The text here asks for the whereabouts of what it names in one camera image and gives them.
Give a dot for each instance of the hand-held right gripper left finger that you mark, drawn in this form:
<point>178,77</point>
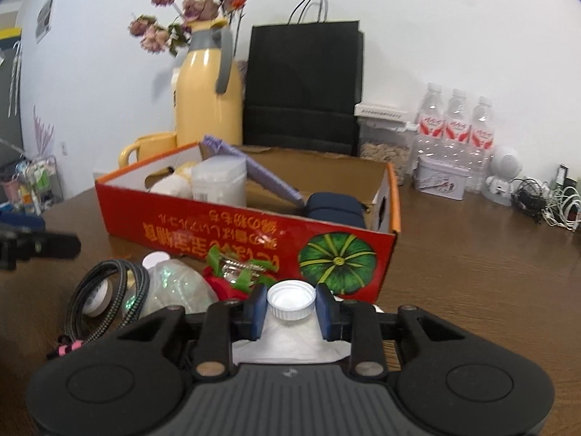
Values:
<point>256,313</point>

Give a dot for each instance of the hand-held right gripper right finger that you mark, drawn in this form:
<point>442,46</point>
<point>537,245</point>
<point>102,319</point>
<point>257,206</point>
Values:
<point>326,313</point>

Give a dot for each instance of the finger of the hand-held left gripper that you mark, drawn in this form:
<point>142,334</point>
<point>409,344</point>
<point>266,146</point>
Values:
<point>22,221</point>
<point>50,245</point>

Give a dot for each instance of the ribbed white bottle cap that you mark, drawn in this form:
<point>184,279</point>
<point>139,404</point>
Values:
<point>291,299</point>

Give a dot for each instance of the red fabric rose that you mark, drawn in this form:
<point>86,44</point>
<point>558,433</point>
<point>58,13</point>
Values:
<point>227,281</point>

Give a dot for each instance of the white tissue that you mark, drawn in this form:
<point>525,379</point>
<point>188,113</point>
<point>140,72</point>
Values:
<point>290,340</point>

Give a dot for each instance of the beige tape roll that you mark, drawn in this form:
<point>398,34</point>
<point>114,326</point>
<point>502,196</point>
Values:
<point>97,297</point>

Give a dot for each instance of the clear plastic bottle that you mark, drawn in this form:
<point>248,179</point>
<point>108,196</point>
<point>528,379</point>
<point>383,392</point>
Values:
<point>181,286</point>

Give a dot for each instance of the red cardboard box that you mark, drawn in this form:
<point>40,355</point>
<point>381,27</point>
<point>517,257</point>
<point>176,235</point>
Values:
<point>236,236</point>

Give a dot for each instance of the navy zip case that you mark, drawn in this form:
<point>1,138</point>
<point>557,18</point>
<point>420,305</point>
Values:
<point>336,209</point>

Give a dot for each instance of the clear cotton swab box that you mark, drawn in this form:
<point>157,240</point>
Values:
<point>218,181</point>

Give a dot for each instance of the purple cloth pouch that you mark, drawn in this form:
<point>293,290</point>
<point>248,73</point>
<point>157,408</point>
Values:
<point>268,175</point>

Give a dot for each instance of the small pink clip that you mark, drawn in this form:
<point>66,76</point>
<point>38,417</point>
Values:
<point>68,349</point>

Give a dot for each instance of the small white bottle cap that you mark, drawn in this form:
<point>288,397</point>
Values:
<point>154,260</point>

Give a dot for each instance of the yellow mug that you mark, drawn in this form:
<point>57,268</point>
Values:
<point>150,147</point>

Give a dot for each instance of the clear food container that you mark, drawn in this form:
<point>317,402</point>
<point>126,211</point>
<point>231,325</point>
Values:
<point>386,150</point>

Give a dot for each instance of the white tin box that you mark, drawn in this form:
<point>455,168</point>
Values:
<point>440,179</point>

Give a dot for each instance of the white flat box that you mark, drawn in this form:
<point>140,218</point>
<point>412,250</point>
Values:
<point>379,111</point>

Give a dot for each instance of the yellow thermos jug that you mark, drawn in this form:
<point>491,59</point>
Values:
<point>209,100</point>

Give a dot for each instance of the clear water bottle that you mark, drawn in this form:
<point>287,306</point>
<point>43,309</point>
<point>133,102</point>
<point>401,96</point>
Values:
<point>455,122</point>
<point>481,131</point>
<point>429,118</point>

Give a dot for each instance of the black paper bag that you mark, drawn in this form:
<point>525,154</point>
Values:
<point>304,86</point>

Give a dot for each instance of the white robot-shaped speaker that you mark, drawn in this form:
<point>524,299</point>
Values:
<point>504,168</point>

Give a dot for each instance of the small black device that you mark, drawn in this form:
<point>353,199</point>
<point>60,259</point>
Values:
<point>562,175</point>

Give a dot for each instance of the dried pink flowers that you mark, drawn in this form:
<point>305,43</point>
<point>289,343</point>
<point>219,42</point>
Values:
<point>195,7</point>

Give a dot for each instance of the purple plant wall decal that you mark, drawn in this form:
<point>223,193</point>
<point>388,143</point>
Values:
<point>43,131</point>

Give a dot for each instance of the wall picture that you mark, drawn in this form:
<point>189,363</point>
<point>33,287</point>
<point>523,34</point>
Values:
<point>45,16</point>

